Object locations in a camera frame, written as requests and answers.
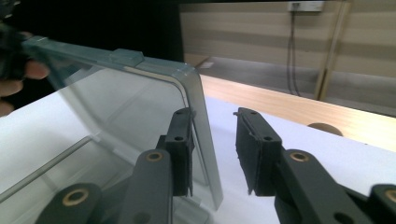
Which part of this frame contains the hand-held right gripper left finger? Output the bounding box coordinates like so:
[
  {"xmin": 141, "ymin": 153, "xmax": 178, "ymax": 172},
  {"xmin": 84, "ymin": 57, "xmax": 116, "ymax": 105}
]
[{"xmin": 156, "ymin": 106, "xmax": 196, "ymax": 198}]

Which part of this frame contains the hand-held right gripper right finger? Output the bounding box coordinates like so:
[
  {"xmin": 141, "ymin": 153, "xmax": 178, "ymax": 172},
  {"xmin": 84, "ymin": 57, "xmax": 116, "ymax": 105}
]
[{"xmin": 233, "ymin": 106, "xmax": 283, "ymax": 198}]

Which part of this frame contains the grey transparent storage box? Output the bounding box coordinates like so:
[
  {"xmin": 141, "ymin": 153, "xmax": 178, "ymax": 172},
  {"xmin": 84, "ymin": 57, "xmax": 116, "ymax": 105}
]
[{"xmin": 0, "ymin": 35, "xmax": 224, "ymax": 224}]

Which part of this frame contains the black curtain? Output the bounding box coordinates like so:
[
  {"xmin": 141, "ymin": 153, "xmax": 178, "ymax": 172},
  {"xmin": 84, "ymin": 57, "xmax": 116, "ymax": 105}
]
[{"xmin": 0, "ymin": 0, "xmax": 185, "ymax": 110}]

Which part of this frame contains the white power outlet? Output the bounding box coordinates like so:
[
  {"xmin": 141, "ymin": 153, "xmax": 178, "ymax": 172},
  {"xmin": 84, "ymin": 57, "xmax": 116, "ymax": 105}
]
[{"xmin": 287, "ymin": 0, "xmax": 325, "ymax": 13}]

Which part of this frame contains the black power cable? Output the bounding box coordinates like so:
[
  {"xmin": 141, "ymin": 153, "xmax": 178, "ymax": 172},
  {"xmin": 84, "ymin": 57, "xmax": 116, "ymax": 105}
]
[
  {"xmin": 290, "ymin": 11, "xmax": 302, "ymax": 97},
  {"xmin": 285, "ymin": 11, "xmax": 297, "ymax": 96}
]

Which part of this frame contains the light wooden post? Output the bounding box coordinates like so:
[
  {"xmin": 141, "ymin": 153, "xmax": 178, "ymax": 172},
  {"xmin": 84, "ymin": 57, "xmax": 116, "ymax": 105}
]
[{"xmin": 313, "ymin": 0, "xmax": 352, "ymax": 102}]

